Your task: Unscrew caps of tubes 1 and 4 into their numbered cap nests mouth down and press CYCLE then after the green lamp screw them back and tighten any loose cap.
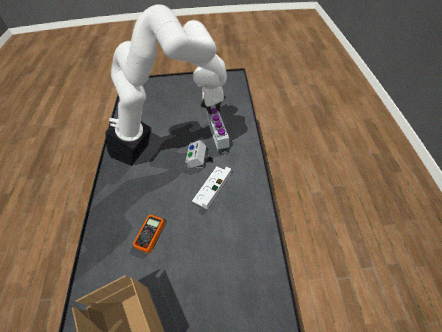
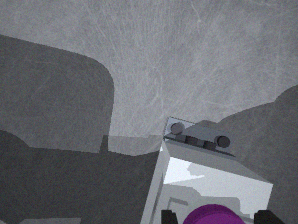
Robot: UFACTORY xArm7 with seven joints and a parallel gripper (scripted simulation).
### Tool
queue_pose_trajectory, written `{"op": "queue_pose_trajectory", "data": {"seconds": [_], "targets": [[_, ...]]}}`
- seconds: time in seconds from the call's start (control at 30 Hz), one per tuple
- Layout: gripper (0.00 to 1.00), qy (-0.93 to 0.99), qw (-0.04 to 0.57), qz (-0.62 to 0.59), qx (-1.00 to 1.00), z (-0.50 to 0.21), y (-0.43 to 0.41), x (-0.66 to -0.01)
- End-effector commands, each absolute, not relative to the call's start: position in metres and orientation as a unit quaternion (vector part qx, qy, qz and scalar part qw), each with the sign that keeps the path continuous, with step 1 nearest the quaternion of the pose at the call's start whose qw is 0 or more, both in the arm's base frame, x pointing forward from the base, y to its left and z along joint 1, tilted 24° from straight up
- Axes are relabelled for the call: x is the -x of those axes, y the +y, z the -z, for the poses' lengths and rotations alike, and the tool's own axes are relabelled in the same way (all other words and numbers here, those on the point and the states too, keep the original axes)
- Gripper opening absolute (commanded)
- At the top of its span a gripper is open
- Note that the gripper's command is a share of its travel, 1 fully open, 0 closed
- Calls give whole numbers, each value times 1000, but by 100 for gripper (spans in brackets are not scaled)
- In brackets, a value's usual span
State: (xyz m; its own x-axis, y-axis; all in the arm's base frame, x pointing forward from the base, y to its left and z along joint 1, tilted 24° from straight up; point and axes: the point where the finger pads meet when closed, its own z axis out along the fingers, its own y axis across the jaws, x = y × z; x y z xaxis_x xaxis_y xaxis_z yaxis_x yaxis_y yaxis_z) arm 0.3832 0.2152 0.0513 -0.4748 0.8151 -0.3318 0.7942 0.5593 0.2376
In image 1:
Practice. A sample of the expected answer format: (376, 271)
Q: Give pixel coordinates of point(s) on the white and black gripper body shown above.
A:
(212, 97)

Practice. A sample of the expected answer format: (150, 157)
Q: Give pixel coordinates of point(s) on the orange digital multimeter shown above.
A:
(149, 233)

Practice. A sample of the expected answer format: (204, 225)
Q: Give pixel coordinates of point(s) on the white button panel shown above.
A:
(196, 155)

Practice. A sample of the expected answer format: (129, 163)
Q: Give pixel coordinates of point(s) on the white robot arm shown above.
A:
(159, 23)

